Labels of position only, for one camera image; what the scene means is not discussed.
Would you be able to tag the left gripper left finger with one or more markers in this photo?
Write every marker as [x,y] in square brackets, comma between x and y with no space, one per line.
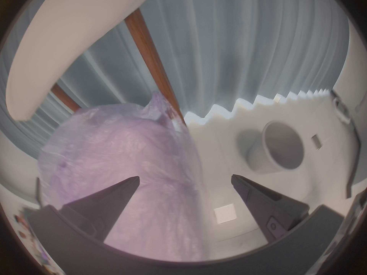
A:
[109,202]

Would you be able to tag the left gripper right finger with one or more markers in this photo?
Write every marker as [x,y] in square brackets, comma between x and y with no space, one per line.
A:
[258,202]

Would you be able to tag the purple plastic bag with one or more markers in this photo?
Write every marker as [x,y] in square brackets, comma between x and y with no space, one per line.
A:
[120,153]

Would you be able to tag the white trash bin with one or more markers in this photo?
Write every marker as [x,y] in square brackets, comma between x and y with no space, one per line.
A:
[258,159]

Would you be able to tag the white curtain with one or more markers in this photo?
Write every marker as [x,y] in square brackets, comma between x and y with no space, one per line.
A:
[229,39]

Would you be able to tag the wooden chair with white cushions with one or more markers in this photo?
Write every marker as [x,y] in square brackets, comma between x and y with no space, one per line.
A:
[57,39]

